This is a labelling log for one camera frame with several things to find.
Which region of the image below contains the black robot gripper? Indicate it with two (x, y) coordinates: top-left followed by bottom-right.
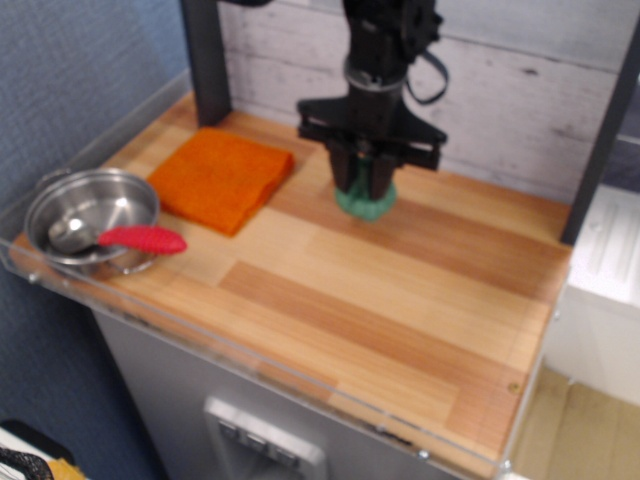
(297, 86), (447, 199)

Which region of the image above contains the green broccoli-shaped toy cap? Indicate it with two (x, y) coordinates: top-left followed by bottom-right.
(334, 158), (397, 222)

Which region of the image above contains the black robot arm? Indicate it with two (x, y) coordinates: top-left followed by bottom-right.
(297, 1), (448, 201)

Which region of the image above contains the folded orange cloth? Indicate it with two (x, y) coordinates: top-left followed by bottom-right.
(148, 127), (295, 237)

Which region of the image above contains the stainless steel pot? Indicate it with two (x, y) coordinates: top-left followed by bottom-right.
(24, 168), (160, 278)

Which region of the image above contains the white toy sink unit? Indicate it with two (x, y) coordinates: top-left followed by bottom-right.
(544, 185), (639, 405)

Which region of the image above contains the grey toy kitchen cabinet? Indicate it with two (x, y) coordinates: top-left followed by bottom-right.
(94, 312), (453, 479)

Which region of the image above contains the silver ice dispenser panel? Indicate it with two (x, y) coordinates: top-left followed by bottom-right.
(203, 396), (329, 479)

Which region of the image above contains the clear acrylic edge guard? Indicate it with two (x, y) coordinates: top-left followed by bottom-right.
(0, 69), (574, 480)

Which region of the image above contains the yellow object at corner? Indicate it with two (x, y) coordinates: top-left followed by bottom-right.
(47, 458), (87, 480)

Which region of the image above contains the black cable loop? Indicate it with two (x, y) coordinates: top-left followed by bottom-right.
(404, 47), (450, 107)

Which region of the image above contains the dark grey left post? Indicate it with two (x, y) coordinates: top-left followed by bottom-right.
(180, 0), (233, 126)

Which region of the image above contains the dark grey post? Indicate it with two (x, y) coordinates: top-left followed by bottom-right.
(180, 0), (233, 126)
(560, 19), (639, 246)

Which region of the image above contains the dark grey right post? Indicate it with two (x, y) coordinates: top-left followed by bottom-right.
(560, 19), (639, 246)

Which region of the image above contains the red-handled metal spoon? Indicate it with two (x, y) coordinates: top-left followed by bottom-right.
(48, 218), (188, 255)

